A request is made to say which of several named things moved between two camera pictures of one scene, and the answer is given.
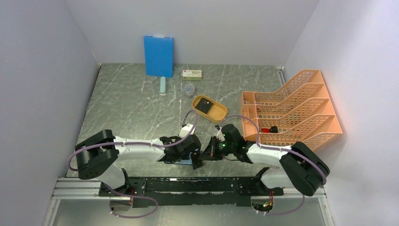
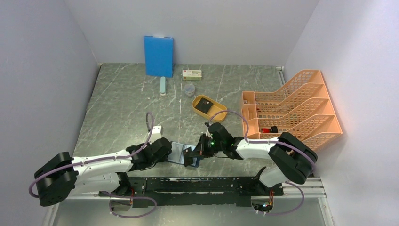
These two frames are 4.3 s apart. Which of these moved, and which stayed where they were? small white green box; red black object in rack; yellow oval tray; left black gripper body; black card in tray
Moved: left black gripper body
Stayed: black card in tray; small white green box; red black object in rack; yellow oval tray
